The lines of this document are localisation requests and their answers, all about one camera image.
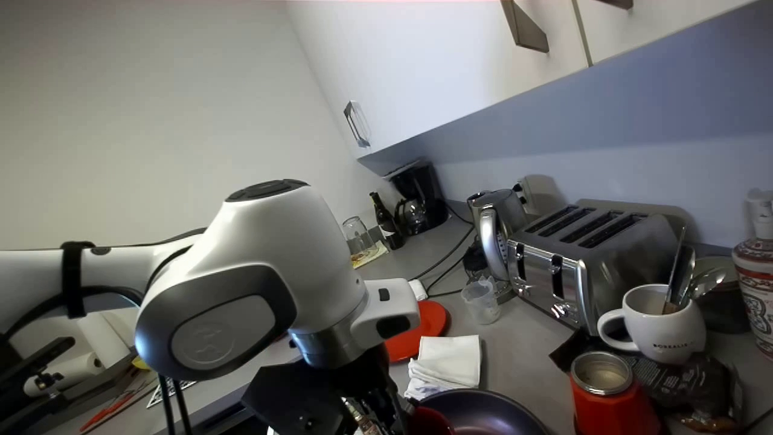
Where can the crumpled white dish cloth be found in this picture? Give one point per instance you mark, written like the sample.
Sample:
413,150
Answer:
445,363

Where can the small clear measuring cup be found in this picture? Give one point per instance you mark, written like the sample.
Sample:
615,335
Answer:
482,300

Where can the red moka pot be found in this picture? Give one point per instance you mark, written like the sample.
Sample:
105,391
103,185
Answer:
610,400

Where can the chrome four-slot toaster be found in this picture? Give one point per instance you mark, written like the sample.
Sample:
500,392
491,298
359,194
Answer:
579,263

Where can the patterned ceramic jar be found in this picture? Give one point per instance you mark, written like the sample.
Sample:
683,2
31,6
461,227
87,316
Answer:
754,273

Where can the steel electric kettle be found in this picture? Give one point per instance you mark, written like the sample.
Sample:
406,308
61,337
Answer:
500,214

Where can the white upper cabinets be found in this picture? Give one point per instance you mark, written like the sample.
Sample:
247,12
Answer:
400,68

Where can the white mug with cutlery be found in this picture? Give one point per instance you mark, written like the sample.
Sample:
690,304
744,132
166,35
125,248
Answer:
641,325

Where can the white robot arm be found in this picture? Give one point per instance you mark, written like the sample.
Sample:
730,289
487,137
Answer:
270,266

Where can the black coffee machine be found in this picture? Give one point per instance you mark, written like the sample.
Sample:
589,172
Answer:
421,200

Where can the red plate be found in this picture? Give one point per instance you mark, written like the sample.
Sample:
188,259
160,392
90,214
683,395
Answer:
434,323

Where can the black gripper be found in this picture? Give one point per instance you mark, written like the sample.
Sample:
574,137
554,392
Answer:
304,400

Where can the dark frying pan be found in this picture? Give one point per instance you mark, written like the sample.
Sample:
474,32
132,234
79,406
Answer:
474,412

